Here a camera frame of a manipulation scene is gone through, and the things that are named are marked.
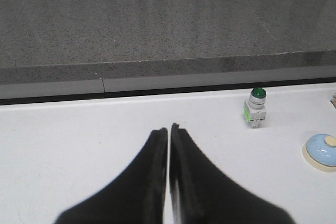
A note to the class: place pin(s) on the grey granite counter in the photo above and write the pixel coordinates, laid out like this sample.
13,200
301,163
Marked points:
67,49

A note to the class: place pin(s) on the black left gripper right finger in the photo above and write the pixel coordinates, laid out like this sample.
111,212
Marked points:
201,193

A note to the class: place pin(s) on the green pushbutton switch white body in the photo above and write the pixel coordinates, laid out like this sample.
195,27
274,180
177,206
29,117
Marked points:
254,107

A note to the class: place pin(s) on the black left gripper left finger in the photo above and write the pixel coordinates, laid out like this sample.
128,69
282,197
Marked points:
137,195

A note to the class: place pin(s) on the blue call bell cream base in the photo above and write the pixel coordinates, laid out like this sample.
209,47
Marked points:
319,152

